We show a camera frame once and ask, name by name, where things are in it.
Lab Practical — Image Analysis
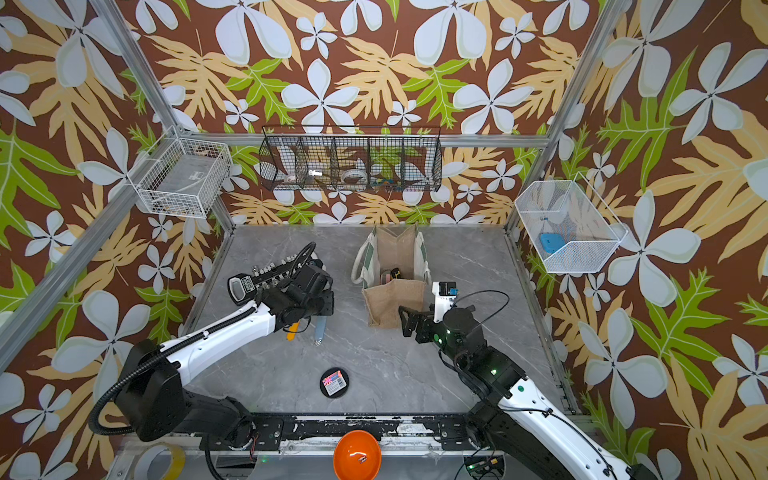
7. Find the white wire basket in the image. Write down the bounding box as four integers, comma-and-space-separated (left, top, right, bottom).
130, 127, 233, 219
515, 180, 628, 275

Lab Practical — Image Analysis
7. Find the white wire basket right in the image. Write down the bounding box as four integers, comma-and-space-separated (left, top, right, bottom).
515, 180, 628, 275

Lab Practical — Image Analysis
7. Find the socket set on black rail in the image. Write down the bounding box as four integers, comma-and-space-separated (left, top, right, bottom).
227, 255, 296, 306

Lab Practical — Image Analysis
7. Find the black wire basket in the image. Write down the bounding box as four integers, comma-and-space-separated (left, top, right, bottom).
256, 125, 444, 192

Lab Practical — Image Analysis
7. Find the round black tin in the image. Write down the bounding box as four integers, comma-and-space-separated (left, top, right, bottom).
319, 367, 349, 399

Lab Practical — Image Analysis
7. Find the orange bowl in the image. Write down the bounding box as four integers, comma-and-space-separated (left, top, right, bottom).
333, 430, 382, 480

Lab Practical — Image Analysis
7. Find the orange utility knife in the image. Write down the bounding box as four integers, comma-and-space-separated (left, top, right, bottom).
286, 322, 299, 341

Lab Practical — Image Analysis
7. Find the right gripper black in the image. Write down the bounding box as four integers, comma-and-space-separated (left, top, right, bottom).
399, 304, 471, 374

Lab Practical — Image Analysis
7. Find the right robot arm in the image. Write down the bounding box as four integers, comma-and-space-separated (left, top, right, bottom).
398, 306, 654, 479

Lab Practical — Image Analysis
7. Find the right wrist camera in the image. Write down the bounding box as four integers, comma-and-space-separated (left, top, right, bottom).
432, 281, 458, 323

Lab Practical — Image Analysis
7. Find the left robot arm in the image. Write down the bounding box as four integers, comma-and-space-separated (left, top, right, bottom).
88, 260, 334, 448

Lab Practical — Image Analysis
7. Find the green christmas burlap pouch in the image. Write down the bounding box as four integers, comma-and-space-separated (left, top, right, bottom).
350, 226, 432, 329

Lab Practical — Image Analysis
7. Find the white wire basket left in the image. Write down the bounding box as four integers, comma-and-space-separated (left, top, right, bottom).
130, 127, 233, 219

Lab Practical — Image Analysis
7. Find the tape roll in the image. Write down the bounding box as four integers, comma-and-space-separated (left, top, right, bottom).
131, 443, 186, 480

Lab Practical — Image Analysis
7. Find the blue object in basket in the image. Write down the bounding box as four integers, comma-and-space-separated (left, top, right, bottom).
539, 232, 566, 255

